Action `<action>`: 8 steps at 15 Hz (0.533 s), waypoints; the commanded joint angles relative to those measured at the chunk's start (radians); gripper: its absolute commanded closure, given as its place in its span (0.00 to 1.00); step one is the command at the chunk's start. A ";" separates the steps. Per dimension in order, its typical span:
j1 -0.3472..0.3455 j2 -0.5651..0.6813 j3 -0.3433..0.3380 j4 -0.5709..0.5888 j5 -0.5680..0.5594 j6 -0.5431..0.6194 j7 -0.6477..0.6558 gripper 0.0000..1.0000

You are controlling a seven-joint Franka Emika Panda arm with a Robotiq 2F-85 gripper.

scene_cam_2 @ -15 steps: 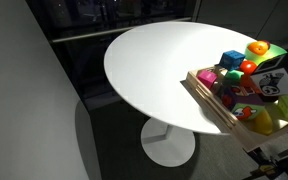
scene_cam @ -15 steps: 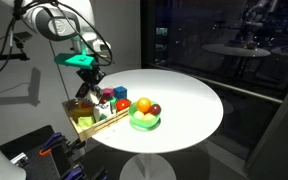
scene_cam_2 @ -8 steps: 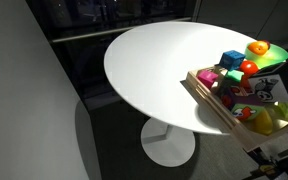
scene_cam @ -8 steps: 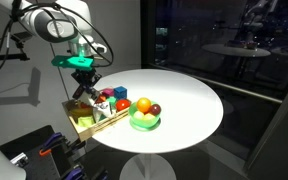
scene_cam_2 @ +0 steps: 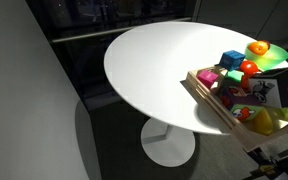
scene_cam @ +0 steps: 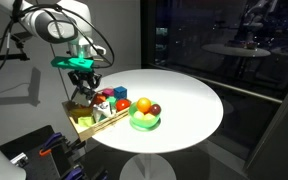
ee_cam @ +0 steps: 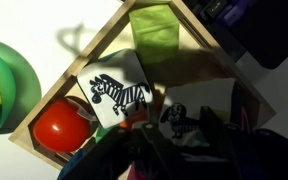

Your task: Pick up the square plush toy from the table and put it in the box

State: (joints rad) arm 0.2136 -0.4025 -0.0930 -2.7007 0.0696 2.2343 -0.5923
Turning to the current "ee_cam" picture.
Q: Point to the blue toy cube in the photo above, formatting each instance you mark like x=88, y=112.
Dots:
x=71, y=166

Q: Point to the orange toy block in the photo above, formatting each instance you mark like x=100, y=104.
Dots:
x=132, y=121

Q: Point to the black mounting platform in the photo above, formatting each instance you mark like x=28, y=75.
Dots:
x=274, y=36

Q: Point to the purple clamp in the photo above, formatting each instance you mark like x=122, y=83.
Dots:
x=232, y=15

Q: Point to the wooden toy box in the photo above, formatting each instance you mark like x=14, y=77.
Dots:
x=80, y=61

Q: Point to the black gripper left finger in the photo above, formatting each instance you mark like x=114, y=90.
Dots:
x=124, y=156

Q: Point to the green plastic bowl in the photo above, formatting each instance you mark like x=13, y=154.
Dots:
x=20, y=86

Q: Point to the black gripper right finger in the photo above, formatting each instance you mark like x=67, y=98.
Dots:
x=214, y=146

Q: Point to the zebra print plush cube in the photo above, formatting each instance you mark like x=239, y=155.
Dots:
x=114, y=96

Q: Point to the black white patterned plush cube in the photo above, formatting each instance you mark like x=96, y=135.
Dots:
x=187, y=100

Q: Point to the lime green toy block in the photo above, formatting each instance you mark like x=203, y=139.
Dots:
x=154, y=33

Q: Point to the red toy tomato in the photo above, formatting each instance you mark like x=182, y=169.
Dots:
x=60, y=126

